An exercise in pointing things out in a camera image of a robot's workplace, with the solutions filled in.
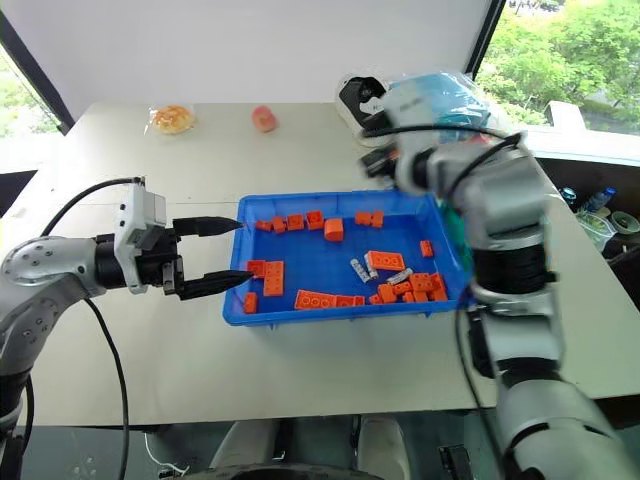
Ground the green plastic bin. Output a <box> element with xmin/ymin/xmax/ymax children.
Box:
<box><xmin>438</xmin><ymin>198</ymin><xmax>475</xmax><ymax>284</ymax></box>

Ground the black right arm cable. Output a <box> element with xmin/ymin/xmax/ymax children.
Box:
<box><xmin>453</xmin><ymin>304</ymin><xmax>501</xmax><ymax>416</ymax></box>
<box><xmin>358</xmin><ymin>122</ymin><xmax>527</xmax><ymax>197</ymax></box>

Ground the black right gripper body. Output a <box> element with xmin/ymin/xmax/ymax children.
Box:
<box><xmin>359</xmin><ymin>147</ymin><xmax>401</xmax><ymax>191</ymax></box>

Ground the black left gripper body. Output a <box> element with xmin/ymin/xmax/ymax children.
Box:
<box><xmin>134</xmin><ymin>224</ymin><xmax>184</xmax><ymax>297</ymax></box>

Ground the dark storage box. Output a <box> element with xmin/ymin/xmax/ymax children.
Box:
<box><xmin>533</xmin><ymin>155</ymin><xmax>640</xmax><ymax>261</ymax></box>

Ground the long orange toy brick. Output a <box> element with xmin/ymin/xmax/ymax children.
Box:
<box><xmin>294</xmin><ymin>289</ymin><xmax>338</xmax><ymax>311</ymax></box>
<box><xmin>263</xmin><ymin>260</ymin><xmax>285</xmax><ymax>298</ymax></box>
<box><xmin>367</xmin><ymin>250</ymin><xmax>405</xmax><ymax>272</ymax></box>

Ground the blue plastic bin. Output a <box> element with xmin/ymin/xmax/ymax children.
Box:
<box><xmin>221</xmin><ymin>190</ymin><xmax>474</xmax><ymax>329</ymax></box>

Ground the blue capped plastic bottle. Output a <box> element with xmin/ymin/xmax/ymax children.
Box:
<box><xmin>583</xmin><ymin>186</ymin><xmax>619</xmax><ymax>212</ymax></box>

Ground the white rounded shape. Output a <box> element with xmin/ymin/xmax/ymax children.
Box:
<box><xmin>356</xmin><ymin>415</ymin><xmax>412</xmax><ymax>480</ymax></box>

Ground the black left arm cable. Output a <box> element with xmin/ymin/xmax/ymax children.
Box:
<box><xmin>85</xmin><ymin>297</ymin><xmax>131</xmax><ymax>480</ymax></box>
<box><xmin>40</xmin><ymin>175</ymin><xmax>147</xmax><ymax>238</ymax></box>

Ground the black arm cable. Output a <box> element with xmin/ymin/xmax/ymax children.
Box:
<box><xmin>85</xmin><ymin>297</ymin><xmax>131</xmax><ymax>480</ymax></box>
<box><xmin>40</xmin><ymin>175</ymin><xmax>147</xmax><ymax>238</ymax></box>
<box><xmin>358</xmin><ymin>122</ymin><xmax>527</xmax><ymax>197</ymax></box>
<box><xmin>453</xmin><ymin>304</ymin><xmax>501</xmax><ymax>416</ymax></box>

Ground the blue clear plastic bag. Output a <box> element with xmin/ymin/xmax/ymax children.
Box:
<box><xmin>387</xmin><ymin>69</ymin><xmax>495</xmax><ymax>147</ymax></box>

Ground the black flat panel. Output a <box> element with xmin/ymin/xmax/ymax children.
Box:
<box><xmin>0</xmin><ymin>168</ymin><xmax>40</xmax><ymax>220</ymax></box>

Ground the grey rounded shape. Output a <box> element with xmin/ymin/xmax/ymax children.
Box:
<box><xmin>208</xmin><ymin>418</ymin><xmax>282</xmax><ymax>474</ymax></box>

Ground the small black block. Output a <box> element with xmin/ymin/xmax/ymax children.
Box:
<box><xmin>438</xmin><ymin>443</ymin><xmax>472</xmax><ymax>480</ymax></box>

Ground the white and black pouch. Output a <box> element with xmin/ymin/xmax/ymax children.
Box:
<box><xmin>334</xmin><ymin>71</ymin><xmax>390</xmax><ymax>137</ymax></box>

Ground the black window frame bar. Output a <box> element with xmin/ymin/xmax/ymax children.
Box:
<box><xmin>0</xmin><ymin>8</ymin><xmax>75</xmax><ymax>135</ymax></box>
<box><xmin>465</xmin><ymin>0</ymin><xmax>507</xmax><ymax>77</ymax></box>

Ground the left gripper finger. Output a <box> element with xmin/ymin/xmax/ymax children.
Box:
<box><xmin>172</xmin><ymin>215</ymin><xmax>243</xmax><ymax>239</ymax></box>
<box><xmin>176</xmin><ymin>269</ymin><xmax>254</xmax><ymax>302</ymax></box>

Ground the tape roll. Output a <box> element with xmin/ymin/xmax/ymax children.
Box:
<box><xmin>611</xmin><ymin>210</ymin><xmax>637</xmax><ymax>235</ymax></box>

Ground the bread bun in plastic bag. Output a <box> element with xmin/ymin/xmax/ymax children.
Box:
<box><xmin>148</xmin><ymin>103</ymin><xmax>197</xmax><ymax>137</ymax></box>

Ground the pink peach toy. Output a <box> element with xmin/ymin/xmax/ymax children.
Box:
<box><xmin>251</xmin><ymin>105</ymin><xmax>279</xmax><ymax>133</ymax></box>

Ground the white thin cord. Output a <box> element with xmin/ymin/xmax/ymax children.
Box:
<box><xmin>143</xmin><ymin>431</ymin><xmax>190</xmax><ymax>477</ymax></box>

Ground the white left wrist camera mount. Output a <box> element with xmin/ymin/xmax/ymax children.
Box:
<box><xmin>112</xmin><ymin>176</ymin><xmax>169</xmax><ymax>295</ymax></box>

